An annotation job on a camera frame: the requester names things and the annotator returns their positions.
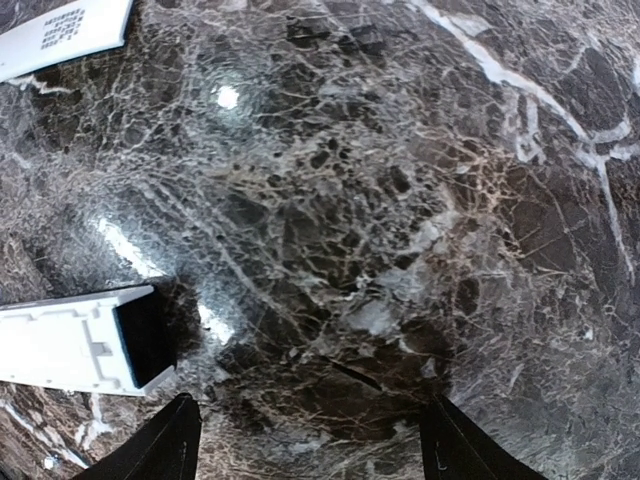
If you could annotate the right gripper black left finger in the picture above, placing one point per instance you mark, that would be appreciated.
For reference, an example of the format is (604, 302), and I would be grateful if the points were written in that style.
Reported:
(165, 447)

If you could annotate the white remote control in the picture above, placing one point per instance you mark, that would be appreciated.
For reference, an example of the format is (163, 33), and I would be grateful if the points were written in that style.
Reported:
(113, 342)

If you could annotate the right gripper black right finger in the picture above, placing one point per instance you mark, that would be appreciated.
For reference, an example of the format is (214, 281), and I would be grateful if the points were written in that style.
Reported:
(454, 447)

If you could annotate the white battery cover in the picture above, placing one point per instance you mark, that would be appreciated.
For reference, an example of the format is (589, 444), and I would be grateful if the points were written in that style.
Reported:
(38, 34)

